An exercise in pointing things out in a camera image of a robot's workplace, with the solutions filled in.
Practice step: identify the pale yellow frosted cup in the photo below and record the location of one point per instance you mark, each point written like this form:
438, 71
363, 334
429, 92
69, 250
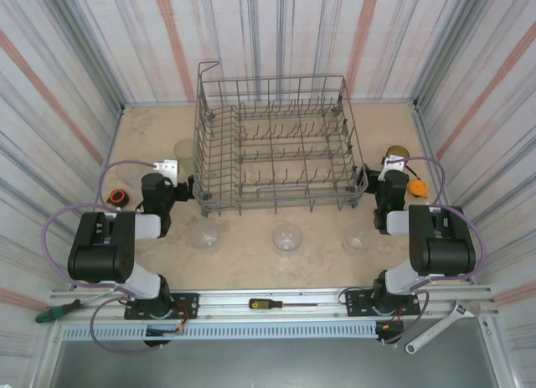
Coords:
184, 153

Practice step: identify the amber textured glass cup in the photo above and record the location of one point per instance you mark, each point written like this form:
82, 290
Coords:
397, 151

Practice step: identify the large clear plastic cup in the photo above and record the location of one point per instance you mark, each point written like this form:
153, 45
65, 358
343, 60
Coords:
287, 237
205, 236

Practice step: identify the small clear plastic cup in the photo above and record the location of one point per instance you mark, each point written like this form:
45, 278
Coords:
357, 241

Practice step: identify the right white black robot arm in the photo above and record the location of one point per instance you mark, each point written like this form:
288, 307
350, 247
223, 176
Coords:
444, 254

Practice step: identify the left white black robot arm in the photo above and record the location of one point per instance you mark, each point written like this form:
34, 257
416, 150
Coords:
100, 258

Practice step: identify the yellow black screwdriver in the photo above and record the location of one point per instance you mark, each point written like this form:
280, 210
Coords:
261, 303

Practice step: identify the silver adjustable wrench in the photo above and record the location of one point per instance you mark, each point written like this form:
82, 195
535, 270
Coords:
439, 327

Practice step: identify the grey metal sheet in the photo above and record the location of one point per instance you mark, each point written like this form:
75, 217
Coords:
268, 363

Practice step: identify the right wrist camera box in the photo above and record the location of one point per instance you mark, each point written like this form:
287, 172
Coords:
393, 166

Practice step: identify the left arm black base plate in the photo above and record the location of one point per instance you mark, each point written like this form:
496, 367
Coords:
188, 300

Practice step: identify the aluminium mounting rail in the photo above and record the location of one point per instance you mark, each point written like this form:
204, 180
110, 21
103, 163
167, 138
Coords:
226, 298

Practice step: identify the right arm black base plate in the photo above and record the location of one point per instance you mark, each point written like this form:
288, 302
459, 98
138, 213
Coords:
356, 300

